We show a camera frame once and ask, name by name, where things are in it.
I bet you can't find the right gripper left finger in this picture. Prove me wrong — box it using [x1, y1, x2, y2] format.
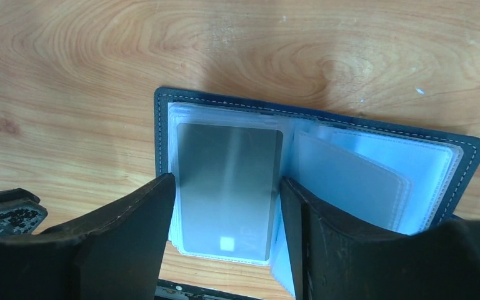
[0, 173, 176, 299]

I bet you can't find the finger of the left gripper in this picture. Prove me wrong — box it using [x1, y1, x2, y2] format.
[0, 188, 48, 238]

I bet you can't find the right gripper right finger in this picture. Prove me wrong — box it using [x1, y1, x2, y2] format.
[280, 177, 480, 299]

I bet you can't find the blue leather card holder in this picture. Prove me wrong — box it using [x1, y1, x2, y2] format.
[154, 87, 480, 299]

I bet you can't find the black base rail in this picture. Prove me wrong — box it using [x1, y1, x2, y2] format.
[154, 279, 259, 300]

